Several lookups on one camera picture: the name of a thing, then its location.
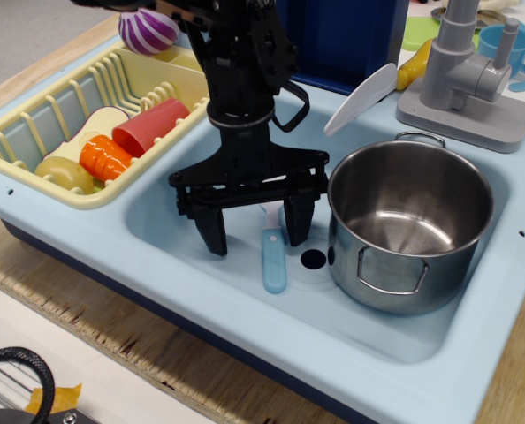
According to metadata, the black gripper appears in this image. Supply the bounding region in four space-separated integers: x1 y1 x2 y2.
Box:
169 118 329 256

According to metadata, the white spoon blue handle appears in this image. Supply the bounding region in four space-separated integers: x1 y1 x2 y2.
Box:
261 201 287 294

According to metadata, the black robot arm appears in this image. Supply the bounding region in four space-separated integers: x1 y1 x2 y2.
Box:
97 1 329 256

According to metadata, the stainless steel pot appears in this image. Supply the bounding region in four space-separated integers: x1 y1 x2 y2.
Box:
328 132 494 315

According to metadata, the light blue toy sink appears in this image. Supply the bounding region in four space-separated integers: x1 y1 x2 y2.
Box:
0 33 525 424

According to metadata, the red plastic cup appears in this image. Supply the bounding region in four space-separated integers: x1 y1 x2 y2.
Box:
111 98 190 158

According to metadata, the orange toy carrot piece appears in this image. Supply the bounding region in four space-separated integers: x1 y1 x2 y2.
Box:
79 135 133 182

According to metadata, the cream toy eggplant slice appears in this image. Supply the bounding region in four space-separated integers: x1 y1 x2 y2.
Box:
45 106 130 163

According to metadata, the dark blue box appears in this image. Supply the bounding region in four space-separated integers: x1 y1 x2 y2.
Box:
276 0 409 95

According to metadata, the yellow toy potato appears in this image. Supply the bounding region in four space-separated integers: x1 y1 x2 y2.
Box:
34 156 95 194

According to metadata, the yellow toy banana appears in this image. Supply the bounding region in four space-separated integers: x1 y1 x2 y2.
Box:
396 39 432 91

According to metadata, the purple white toy onion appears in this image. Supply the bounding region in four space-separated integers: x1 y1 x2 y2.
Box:
118 8 180 56

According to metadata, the grey toy faucet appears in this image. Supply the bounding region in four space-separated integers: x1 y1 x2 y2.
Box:
396 0 525 154

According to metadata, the green plastic plate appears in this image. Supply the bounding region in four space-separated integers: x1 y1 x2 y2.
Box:
402 17 440 51

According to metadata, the cream dish rack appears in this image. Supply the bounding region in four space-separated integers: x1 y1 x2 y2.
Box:
0 38 208 209

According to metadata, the yellow tape piece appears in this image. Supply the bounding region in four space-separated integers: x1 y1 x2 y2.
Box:
24 383 82 415

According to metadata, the blue plastic cup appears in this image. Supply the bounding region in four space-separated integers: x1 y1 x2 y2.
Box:
477 24 525 78

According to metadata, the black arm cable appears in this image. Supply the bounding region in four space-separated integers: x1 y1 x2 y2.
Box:
271 80 311 133

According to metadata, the black braided cable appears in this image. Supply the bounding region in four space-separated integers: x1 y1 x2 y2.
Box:
0 346 57 424

